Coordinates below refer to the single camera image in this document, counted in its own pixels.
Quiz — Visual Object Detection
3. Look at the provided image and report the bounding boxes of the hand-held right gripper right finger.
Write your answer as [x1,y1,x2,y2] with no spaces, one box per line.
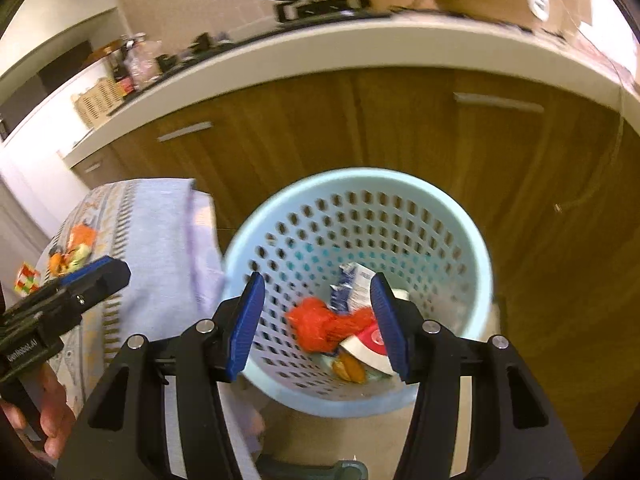
[369,272,586,480]

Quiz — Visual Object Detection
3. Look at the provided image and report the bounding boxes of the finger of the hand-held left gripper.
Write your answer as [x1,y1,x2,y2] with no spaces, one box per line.
[52,255,132,319]

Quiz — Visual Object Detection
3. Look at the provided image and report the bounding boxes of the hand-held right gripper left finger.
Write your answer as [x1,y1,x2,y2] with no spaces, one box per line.
[54,271,266,480]

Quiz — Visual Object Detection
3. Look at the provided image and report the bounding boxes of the red and white paper bowl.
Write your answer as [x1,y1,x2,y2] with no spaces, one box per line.
[339,322,401,376]

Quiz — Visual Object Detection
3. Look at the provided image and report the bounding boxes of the orange food scrap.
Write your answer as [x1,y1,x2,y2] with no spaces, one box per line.
[332,352,366,384]

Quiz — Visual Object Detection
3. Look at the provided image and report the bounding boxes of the dotted snack wrapper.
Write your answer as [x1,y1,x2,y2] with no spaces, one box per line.
[329,262,379,316]

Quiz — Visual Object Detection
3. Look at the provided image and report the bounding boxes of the orange plastic bag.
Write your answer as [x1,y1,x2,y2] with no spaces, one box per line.
[283,295,377,354]

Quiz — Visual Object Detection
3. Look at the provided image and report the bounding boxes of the light blue plastic basket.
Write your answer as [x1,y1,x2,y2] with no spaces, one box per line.
[219,167,495,419]

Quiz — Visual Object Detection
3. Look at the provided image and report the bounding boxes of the person's left hand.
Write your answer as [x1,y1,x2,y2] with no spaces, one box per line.
[27,363,77,461]

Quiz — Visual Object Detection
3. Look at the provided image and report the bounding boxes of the green vegetable stalk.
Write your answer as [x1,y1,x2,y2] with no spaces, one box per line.
[64,244,94,272]

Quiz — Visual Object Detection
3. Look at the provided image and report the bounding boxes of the orange carrot pieces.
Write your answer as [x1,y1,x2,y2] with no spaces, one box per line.
[48,223,99,277]

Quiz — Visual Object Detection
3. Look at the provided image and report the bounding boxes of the colourful puzzle cube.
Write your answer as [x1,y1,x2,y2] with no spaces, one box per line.
[13,261,42,295]

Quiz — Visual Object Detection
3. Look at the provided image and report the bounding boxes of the patterned tablecloth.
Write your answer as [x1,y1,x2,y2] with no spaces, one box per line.
[47,177,266,480]

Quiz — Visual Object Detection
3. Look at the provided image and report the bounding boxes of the dark teal plastic base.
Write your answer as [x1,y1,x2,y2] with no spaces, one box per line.
[257,452,371,480]

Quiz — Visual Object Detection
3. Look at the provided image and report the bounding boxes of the woven utensil basket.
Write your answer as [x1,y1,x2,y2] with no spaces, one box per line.
[73,77,126,129]

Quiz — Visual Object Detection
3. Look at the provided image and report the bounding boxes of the wooden base cabinet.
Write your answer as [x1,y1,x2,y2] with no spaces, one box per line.
[72,66,640,466]

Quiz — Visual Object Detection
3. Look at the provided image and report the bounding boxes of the clear plastic bag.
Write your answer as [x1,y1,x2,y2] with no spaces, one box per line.
[123,40,162,82]

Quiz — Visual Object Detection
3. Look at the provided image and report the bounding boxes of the white kitchen countertop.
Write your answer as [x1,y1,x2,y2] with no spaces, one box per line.
[60,9,640,167]

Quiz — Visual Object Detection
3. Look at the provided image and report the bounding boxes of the black gas stove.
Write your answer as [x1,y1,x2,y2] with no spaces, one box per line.
[154,0,394,74]

